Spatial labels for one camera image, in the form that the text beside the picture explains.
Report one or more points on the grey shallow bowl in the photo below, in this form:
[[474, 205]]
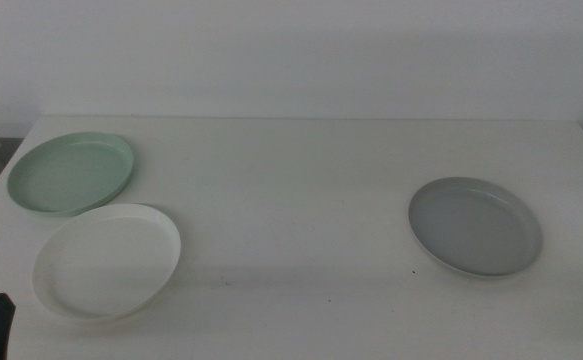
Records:
[[476, 227]]

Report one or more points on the white shallow bowl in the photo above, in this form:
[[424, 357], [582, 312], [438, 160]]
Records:
[[106, 260]]

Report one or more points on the pale green shallow bowl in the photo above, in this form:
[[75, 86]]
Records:
[[71, 175]]

